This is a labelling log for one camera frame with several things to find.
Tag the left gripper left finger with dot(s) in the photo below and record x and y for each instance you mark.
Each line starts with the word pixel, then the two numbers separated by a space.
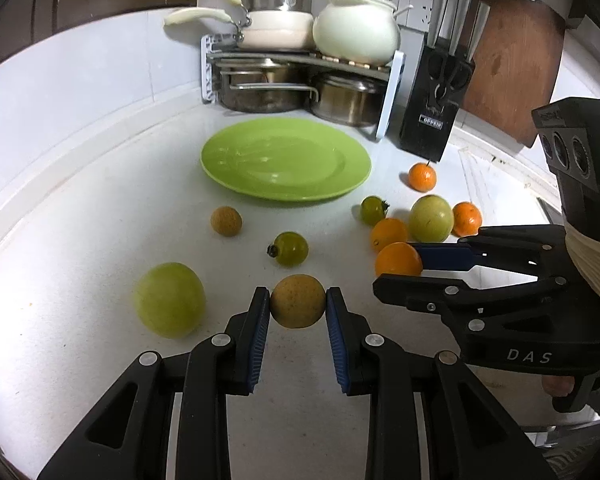
pixel 126 434

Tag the small dark green tomato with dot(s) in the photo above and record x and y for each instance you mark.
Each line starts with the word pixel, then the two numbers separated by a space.
pixel 288 249
pixel 373 209

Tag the brown wooden cutting board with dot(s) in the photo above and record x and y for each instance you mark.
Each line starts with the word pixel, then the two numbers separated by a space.
pixel 516 63

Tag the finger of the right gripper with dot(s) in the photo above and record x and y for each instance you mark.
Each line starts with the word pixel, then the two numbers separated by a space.
pixel 518 249
pixel 452 297

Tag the steel pot lower right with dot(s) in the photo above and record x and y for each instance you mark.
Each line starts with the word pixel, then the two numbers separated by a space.
pixel 348 99

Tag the brown longan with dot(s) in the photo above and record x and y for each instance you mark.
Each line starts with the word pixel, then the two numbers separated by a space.
pixel 226 221
pixel 298 301

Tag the cream saucepan stack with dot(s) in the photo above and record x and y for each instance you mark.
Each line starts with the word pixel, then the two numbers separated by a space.
pixel 257 30

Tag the right human hand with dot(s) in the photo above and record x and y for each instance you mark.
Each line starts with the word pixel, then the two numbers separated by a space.
pixel 558 386

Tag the green plate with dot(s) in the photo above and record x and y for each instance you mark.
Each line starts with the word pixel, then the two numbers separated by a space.
pixel 285 159

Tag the orange tangerine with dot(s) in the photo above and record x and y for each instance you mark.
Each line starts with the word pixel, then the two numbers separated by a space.
pixel 398 258
pixel 467 219
pixel 422 177
pixel 388 231

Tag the black knife block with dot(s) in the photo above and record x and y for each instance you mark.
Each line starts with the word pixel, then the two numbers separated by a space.
pixel 443 75

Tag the large green tomato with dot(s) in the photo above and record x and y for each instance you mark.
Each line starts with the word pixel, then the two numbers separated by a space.
pixel 431 219
pixel 169 299

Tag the steel pot lower left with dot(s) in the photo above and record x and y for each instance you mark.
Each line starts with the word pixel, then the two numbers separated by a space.
pixel 263 86

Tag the white ceramic pot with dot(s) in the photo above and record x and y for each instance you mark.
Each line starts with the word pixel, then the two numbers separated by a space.
pixel 360 31

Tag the black camera module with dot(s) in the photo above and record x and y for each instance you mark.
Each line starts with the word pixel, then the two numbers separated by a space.
pixel 569 131

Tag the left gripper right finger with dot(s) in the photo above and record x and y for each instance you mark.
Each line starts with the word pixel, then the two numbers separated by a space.
pixel 429 417

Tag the grey pot rack shelf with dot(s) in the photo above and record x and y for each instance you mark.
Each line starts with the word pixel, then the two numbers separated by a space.
pixel 217 48

